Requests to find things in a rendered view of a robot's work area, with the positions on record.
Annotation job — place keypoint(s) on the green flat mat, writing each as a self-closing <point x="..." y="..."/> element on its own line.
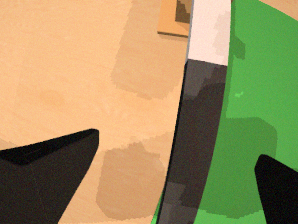
<point x="259" y="114"/>

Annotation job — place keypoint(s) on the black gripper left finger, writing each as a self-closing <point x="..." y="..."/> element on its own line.
<point x="37" y="181"/>

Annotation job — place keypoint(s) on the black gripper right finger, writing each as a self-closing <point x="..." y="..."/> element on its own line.
<point x="278" y="190"/>

